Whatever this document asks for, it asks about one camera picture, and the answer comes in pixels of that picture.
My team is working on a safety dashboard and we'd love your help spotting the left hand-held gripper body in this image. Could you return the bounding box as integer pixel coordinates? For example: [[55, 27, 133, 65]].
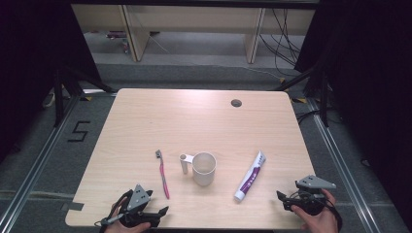
[[118, 183, 162, 228]]

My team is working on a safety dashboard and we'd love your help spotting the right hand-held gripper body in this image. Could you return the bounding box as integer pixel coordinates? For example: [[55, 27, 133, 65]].
[[289, 175, 337, 216]]

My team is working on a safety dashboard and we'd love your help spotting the pink and grey toothbrush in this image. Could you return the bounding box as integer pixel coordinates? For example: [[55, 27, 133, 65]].
[[154, 149, 171, 200]]

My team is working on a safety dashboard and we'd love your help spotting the white and purple toothpaste tube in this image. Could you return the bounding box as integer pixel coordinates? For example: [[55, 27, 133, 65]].
[[233, 150, 267, 202]]

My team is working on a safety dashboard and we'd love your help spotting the white cup with holder handle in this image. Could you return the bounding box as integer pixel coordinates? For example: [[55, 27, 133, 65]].
[[179, 151, 218, 187]]

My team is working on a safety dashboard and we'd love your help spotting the person's left hand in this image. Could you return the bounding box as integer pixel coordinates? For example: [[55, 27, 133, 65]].
[[104, 196, 152, 233]]

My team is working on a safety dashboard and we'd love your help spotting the person's right hand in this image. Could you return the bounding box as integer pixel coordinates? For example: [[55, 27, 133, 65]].
[[291, 188, 340, 233]]

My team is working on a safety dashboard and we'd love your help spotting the black metal stand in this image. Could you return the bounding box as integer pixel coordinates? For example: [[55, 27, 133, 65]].
[[52, 65, 117, 128], [274, 63, 330, 128]]

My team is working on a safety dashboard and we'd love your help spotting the black curtain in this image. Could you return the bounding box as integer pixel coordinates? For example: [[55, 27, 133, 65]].
[[293, 0, 412, 224], [0, 0, 102, 164]]

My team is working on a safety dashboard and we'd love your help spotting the white object by stand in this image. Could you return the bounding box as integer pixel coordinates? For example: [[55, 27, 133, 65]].
[[41, 91, 56, 109]]

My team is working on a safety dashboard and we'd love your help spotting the small colourful floor item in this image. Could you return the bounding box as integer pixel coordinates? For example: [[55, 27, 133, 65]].
[[105, 30, 131, 54]]

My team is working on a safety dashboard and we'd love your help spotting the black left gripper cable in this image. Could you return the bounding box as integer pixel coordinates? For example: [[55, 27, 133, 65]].
[[94, 189, 134, 233]]

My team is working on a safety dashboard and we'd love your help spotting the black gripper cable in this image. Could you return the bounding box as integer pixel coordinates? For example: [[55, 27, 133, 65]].
[[94, 189, 134, 233], [323, 193, 344, 233]]

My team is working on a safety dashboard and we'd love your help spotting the grey cable plug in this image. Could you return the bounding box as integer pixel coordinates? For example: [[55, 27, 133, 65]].
[[100, 214, 125, 227]]

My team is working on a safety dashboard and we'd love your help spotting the aluminium floor rail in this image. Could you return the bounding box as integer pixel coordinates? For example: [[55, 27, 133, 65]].
[[0, 92, 82, 233], [306, 96, 381, 233]]

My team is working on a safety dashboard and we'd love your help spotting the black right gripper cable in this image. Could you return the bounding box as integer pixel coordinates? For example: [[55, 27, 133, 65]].
[[323, 193, 344, 233]]

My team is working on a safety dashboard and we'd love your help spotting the black floor cable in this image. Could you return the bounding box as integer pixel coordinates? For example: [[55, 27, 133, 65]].
[[295, 109, 322, 126]]

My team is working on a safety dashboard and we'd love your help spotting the bundle of black cables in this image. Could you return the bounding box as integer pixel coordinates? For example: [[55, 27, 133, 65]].
[[258, 8, 303, 78]]

